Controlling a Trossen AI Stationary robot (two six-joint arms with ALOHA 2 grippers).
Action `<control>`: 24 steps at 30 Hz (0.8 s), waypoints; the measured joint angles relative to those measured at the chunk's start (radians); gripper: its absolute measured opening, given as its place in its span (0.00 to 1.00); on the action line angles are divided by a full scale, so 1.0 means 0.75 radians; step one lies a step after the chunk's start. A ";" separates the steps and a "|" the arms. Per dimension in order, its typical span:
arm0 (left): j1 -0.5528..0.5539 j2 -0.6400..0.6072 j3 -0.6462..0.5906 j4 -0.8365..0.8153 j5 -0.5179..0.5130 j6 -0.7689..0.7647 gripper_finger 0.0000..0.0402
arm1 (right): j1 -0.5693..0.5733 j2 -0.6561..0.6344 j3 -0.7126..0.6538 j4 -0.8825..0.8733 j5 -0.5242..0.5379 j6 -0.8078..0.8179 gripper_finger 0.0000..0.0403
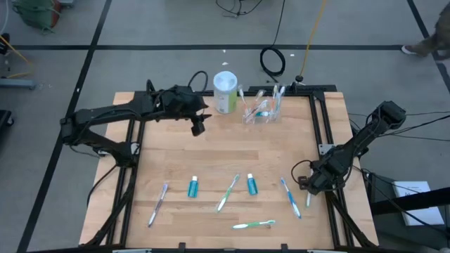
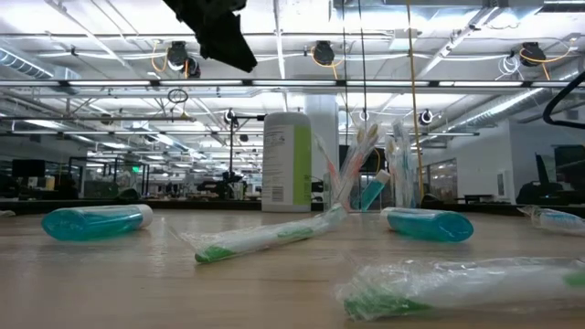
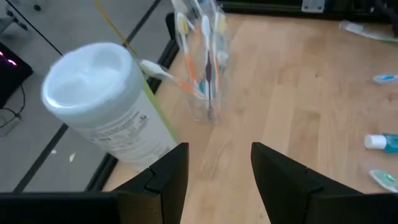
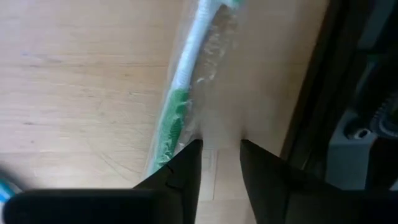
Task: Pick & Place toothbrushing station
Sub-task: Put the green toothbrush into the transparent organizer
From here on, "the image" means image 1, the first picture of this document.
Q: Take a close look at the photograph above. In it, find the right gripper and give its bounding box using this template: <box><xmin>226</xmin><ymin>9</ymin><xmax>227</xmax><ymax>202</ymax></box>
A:
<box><xmin>297</xmin><ymin>149</ymin><xmax>352</xmax><ymax>196</ymax></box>

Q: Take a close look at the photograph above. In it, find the disinfecting wipes canister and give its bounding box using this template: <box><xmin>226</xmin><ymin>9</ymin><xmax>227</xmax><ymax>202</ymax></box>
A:
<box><xmin>212</xmin><ymin>70</ymin><xmax>238</xmax><ymax>115</ymax></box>

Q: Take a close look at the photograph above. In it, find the black stand bar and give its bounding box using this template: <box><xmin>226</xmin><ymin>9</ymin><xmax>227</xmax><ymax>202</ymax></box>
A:
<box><xmin>369</xmin><ymin>187</ymin><xmax>450</xmax><ymax>216</ymax></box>

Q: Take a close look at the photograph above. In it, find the clear acrylic organizer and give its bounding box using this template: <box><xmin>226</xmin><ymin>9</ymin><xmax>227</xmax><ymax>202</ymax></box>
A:
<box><xmin>241</xmin><ymin>98</ymin><xmax>283</xmax><ymax>124</ymax></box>

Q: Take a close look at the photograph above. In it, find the grey stand base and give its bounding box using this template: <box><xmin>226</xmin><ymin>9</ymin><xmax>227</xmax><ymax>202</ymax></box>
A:
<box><xmin>0</xmin><ymin>77</ymin><xmax>37</xmax><ymax>91</ymax></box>

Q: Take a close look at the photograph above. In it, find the black power cable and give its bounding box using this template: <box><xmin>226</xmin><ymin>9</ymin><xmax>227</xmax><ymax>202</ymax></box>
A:
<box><xmin>404</xmin><ymin>111</ymin><xmax>450</xmax><ymax>117</ymax></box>
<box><xmin>386</xmin><ymin>115</ymin><xmax>450</xmax><ymax>142</ymax></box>

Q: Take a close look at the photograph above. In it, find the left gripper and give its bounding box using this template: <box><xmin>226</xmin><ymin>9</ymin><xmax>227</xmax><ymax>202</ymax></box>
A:
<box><xmin>154</xmin><ymin>85</ymin><xmax>213</xmax><ymax>138</ymax></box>

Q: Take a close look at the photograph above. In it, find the coiled black floor cable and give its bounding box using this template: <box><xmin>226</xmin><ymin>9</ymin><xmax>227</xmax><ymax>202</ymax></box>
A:
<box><xmin>259</xmin><ymin>0</ymin><xmax>287</xmax><ymax>79</ymax></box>

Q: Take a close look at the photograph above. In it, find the black aluminium table frame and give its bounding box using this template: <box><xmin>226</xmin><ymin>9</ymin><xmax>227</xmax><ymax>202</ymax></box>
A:
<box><xmin>79</xmin><ymin>79</ymin><xmax>380</xmax><ymax>253</ymax></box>

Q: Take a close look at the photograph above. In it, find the green bag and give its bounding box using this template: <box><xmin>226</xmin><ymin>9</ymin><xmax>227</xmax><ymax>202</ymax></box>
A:
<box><xmin>12</xmin><ymin>0</ymin><xmax>63</xmax><ymax>33</ymax></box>

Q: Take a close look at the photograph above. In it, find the white booklet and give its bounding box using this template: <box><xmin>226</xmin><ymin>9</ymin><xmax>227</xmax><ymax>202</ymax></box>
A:
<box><xmin>392</xmin><ymin>180</ymin><xmax>446</xmax><ymax>227</ymax></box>

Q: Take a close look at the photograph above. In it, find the black floor object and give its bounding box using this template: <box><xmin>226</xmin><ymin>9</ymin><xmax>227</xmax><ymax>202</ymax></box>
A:
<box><xmin>0</xmin><ymin>109</ymin><xmax>15</xmax><ymax>128</ymax></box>

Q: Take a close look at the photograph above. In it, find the yellow hanging cable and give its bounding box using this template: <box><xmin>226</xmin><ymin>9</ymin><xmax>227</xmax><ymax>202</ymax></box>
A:
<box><xmin>297</xmin><ymin>0</ymin><xmax>328</xmax><ymax>85</ymax></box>

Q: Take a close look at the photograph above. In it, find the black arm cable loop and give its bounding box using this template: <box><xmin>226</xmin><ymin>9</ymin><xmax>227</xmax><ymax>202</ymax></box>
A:
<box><xmin>290</xmin><ymin>159</ymin><xmax>314</xmax><ymax>188</ymax></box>
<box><xmin>187</xmin><ymin>70</ymin><xmax>210</xmax><ymax>94</ymax></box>

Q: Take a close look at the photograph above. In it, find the person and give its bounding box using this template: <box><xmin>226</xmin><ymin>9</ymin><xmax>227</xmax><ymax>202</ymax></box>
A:
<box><xmin>400</xmin><ymin>12</ymin><xmax>450</xmax><ymax>60</ymax></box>

